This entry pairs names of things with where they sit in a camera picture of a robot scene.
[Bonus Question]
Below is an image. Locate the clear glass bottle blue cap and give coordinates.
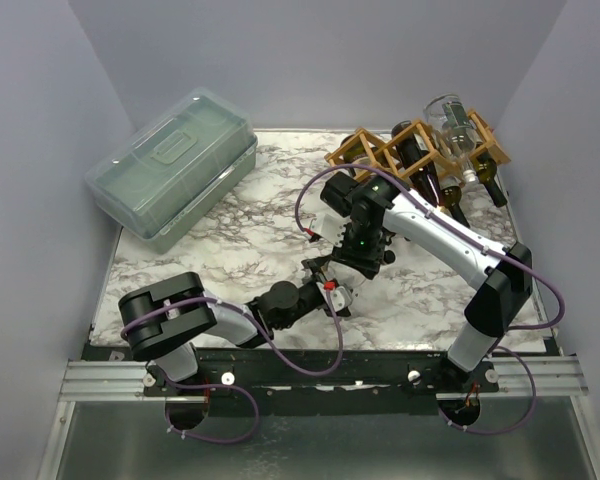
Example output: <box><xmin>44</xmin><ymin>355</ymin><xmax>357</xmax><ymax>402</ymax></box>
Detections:
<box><xmin>424</xmin><ymin>94</ymin><xmax>479</xmax><ymax>187</ymax></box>

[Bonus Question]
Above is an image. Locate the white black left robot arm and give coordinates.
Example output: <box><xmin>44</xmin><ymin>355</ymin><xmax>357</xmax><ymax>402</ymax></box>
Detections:
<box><xmin>118</xmin><ymin>262</ymin><xmax>353</xmax><ymax>395</ymax></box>

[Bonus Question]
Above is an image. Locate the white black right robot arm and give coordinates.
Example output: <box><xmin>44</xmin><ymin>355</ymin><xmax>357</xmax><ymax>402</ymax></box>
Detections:
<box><xmin>319</xmin><ymin>173</ymin><xmax>532</xmax><ymax>392</ymax></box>

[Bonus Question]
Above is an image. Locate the green bottle Italia label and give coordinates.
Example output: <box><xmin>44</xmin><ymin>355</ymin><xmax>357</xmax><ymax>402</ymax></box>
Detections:
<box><xmin>341</xmin><ymin>135</ymin><xmax>377</xmax><ymax>178</ymax></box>

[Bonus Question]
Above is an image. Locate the wooden wine rack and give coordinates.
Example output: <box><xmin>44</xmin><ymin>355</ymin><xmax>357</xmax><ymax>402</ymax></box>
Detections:
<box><xmin>324</xmin><ymin>109</ymin><xmax>511</xmax><ymax>186</ymax></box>

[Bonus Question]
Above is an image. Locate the dark red wine bottle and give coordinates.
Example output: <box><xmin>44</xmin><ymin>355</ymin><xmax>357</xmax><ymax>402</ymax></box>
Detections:
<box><xmin>395</xmin><ymin>131</ymin><xmax>449</xmax><ymax>211</ymax></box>

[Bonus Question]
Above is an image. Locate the green wine bottle far right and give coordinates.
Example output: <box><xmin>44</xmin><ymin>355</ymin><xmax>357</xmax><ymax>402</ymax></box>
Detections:
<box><xmin>472</xmin><ymin>151</ymin><xmax>507</xmax><ymax>208</ymax></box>

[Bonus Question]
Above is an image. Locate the green plastic toolbox clear lid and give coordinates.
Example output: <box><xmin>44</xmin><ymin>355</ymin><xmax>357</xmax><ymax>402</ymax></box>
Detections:
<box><xmin>85</xmin><ymin>88</ymin><xmax>258</xmax><ymax>254</ymax></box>

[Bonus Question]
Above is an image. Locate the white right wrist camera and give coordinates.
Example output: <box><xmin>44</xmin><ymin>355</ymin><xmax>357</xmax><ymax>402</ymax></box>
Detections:
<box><xmin>308</xmin><ymin>213</ymin><xmax>345</xmax><ymax>246</ymax></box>

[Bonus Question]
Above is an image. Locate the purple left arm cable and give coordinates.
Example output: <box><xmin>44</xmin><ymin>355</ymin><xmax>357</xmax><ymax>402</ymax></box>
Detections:
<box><xmin>121</xmin><ymin>285</ymin><xmax>345</xmax><ymax>445</ymax></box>

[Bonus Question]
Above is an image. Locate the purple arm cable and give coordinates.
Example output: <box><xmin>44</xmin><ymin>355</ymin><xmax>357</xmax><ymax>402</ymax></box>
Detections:
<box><xmin>121</xmin><ymin>285</ymin><xmax>345</xmax><ymax>445</ymax></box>
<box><xmin>294</xmin><ymin>166</ymin><xmax>567</xmax><ymax>435</ymax></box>

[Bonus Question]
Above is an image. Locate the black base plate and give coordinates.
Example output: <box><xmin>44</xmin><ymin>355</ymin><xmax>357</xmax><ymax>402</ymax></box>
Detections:
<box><xmin>62</xmin><ymin>348</ymin><xmax>569</xmax><ymax>428</ymax></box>

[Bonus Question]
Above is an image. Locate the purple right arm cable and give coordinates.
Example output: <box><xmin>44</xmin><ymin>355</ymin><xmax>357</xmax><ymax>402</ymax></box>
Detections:
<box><xmin>294</xmin><ymin>166</ymin><xmax>567</xmax><ymax>435</ymax></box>

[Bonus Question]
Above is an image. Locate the aluminium rail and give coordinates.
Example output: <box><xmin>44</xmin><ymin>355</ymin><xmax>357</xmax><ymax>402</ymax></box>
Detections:
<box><xmin>60</xmin><ymin>356</ymin><xmax>589</xmax><ymax>402</ymax></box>

